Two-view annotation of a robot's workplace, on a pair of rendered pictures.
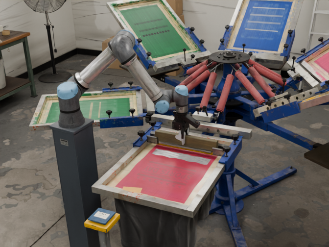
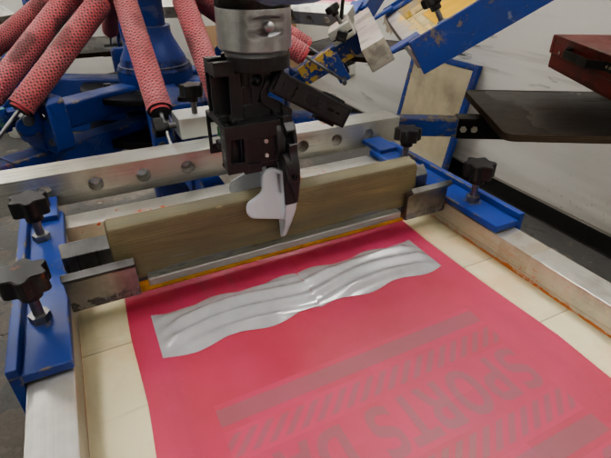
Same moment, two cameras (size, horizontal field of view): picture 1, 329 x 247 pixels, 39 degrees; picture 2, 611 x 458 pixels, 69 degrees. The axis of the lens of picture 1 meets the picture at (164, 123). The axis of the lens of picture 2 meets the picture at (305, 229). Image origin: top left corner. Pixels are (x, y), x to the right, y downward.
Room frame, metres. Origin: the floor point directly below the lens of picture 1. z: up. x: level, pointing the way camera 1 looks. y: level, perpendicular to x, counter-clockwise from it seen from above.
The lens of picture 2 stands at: (2.17, 0.25, 1.30)
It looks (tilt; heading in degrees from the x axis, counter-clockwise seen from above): 32 degrees down; 308
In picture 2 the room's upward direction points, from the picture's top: straight up
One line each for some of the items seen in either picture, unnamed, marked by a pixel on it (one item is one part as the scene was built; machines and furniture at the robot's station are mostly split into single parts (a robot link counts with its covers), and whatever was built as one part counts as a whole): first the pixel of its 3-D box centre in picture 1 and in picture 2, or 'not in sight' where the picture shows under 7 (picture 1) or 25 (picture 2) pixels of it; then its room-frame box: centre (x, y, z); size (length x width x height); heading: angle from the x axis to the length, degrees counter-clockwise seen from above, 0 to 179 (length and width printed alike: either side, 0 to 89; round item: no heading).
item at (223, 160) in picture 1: (230, 154); (433, 194); (2.40, -0.39, 0.97); 0.30 x 0.05 x 0.07; 154
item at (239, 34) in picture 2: (181, 108); (255, 31); (2.51, -0.11, 1.24); 0.08 x 0.08 x 0.05
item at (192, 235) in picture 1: (201, 211); not in sight; (2.17, -0.19, 0.74); 0.46 x 0.04 x 0.42; 154
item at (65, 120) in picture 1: (70, 114); not in sight; (2.45, 0.54, 1.25); 0.15 x 0.15 x 0.10
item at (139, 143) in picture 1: (147, 138); (48, 292); (2.65, 0.11, 0.97); 0.30 x 0.05 x 0.07; 154
